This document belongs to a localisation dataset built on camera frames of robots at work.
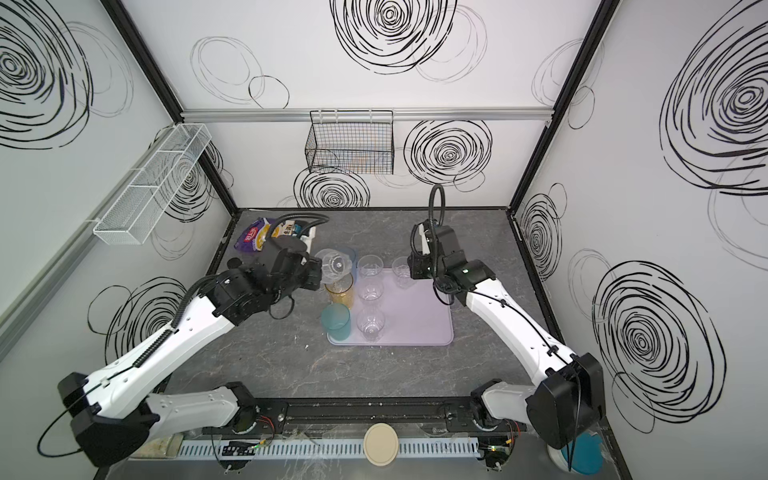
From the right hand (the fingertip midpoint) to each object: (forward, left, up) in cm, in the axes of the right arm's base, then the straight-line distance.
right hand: (414, 260), depth 79 cm
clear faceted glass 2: (0, +13, -18) cm, 22 cm away
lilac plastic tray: (-4, +7, -22) cm, 23 cm away
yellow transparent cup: (-5, +20, -9) cm, 23 cm away
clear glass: (-3, +21, +1) cm, 21 cm away
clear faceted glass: (+9, +14, -17) cm, 23 cm away
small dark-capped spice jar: (+7, +58, -14) cm, 60 cm away
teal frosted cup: (-10, +22, -17) cm, 30 cm away
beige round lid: (-40, +8, -14) cm, 43 cm away
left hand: (-5, +23, +6) cm, 25 cm away
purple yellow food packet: (+23, +58, -19) cm, 66 cm away
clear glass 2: (+8, +3, -19) cm, 21 cm away
